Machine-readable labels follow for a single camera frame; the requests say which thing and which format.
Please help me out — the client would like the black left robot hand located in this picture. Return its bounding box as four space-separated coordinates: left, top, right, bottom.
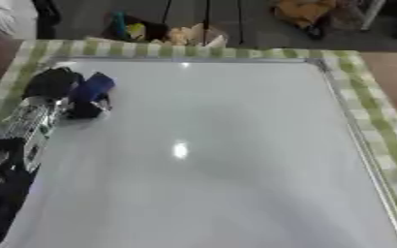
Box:
20 66 114 120

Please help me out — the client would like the blue whiteboard eraser brush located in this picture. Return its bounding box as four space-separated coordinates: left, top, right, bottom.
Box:
68 71 117 104

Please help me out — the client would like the pale crumpled paper bag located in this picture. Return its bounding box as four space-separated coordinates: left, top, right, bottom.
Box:
149 22 231 48

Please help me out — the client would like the black tripod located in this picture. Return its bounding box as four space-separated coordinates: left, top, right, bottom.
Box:
159 0 246 47

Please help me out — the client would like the yellow-brown bag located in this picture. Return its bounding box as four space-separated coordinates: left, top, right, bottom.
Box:
271 0 341 40

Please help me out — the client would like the white chair leg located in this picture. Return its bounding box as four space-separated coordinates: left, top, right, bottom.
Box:
359 0 388 32

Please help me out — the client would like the white whiteboard with metal frame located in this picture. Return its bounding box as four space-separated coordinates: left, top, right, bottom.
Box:
0 56 397 248

